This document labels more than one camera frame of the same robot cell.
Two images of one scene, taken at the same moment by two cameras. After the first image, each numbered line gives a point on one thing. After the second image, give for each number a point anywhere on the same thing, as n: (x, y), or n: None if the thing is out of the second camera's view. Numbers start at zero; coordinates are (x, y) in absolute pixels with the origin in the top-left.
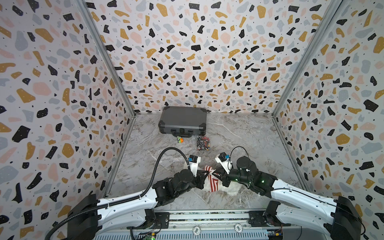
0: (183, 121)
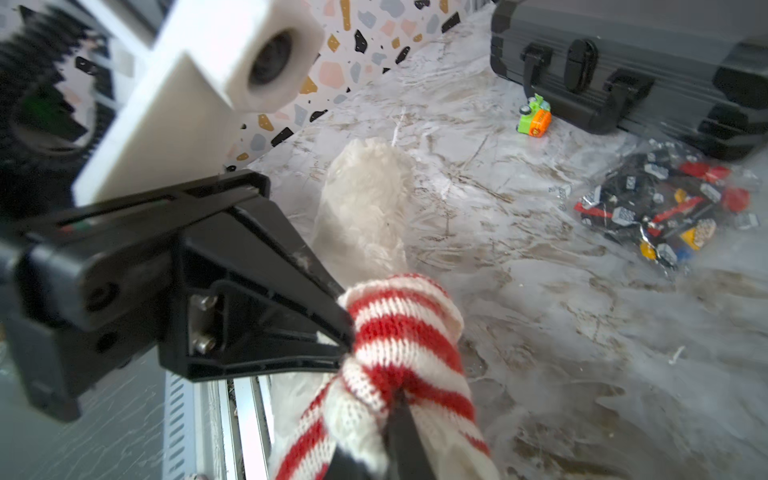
0: (689, 70)
